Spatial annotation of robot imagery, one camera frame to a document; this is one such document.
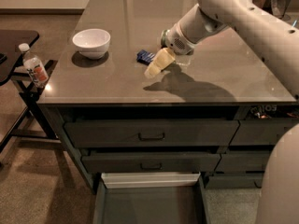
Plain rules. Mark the blue rxbar blueberry bar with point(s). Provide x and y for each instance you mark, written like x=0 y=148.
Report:
x=145 y=57

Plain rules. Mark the green soda can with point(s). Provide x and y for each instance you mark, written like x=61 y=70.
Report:
x=163 y=38

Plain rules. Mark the middle left grey drawer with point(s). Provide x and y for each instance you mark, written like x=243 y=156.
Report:
x=127 y=162

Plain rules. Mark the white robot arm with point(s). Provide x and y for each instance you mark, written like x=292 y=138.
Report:
x=277 y=44

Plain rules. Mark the snack bags in drawer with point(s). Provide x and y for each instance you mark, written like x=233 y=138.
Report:
x=274 y=111

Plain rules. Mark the clear water bottle orange label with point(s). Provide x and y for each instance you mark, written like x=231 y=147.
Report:
x=34 y=66

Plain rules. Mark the bottom right grey drawer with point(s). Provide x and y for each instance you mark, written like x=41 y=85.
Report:
x=247 y=181

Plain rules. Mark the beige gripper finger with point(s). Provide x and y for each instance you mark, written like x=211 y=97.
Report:
x=162 y=59

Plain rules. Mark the top right grey drawer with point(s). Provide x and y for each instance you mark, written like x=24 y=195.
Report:
x=261 y=132

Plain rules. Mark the black side table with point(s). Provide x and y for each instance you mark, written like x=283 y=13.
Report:
x=10 y=70

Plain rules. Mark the open bottom left drawer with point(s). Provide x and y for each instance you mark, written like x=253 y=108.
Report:
x=151 y=198

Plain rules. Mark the dark metal jug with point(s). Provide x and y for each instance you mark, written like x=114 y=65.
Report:
x=279 y=7

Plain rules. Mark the top left grey drawer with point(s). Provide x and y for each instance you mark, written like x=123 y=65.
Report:
x=151 y=132

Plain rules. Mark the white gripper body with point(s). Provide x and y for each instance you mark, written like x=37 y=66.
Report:
x=177 y=41

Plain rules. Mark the middle right grey drawer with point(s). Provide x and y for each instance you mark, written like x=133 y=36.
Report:
x=243 y=162

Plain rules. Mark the white ceramic bowl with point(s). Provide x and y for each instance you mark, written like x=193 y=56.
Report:
x=92 y=43

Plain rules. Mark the grey drawer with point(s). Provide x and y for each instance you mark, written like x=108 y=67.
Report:
x=151 y=132
x=261 y=132
x=127 y=162
x=243 y=162
x=247 y=181

